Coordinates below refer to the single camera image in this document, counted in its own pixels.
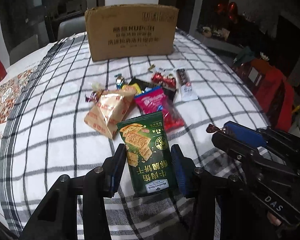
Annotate black white long snack bar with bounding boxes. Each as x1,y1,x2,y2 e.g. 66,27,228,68
176,69,198,102

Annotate brown cardboard box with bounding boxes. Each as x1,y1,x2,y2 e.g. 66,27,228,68
84,4,179,61

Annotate grey dining chair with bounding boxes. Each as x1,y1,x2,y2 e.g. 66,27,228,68
10,34,39,65
57,16,86,40

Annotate person right hand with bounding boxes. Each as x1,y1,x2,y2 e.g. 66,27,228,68
267,212,281,226

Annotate white low tv cabinet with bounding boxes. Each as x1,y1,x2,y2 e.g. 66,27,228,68
194,31,242,54

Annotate patterned table mat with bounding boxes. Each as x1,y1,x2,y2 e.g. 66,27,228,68
0,67,37,124

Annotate pale green candy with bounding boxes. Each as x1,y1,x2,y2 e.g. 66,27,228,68
91,82,104,92

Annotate pink hawthorn snack packet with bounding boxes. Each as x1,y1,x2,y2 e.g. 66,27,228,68
134,87,185,131

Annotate green cracker packet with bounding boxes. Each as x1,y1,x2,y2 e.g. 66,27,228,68
117,112,177,197

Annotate black cheese cracker packet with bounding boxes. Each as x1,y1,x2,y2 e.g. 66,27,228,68
128,77,177,102

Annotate red wrapped candy packet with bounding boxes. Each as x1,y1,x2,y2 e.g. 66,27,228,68
151,72,177,89

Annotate blue wrapped candy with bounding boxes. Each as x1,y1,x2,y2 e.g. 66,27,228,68
115,73,127,89

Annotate beige orange snack bag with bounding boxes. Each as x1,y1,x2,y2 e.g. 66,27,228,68
84,89,136,139

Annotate red balloons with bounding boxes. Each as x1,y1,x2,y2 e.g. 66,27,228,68
217,2,238,23

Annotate purple candy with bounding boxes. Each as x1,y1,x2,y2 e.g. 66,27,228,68
85,90,103,103

